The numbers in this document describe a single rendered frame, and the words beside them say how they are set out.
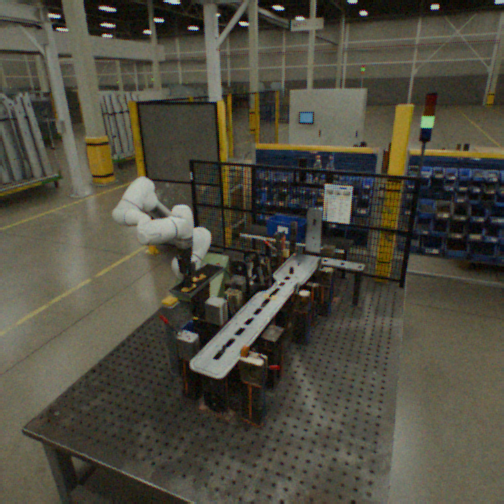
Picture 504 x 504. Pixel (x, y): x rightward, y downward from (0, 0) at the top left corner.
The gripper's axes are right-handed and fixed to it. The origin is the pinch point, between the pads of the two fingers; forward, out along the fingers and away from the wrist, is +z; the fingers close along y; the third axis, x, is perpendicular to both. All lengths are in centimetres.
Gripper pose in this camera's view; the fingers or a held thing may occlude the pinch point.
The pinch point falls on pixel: (188, 281)
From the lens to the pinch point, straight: 204.7
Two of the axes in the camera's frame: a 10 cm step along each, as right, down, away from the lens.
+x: 5.7, -3.4, 7.4
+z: 0.2, 9.2, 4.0
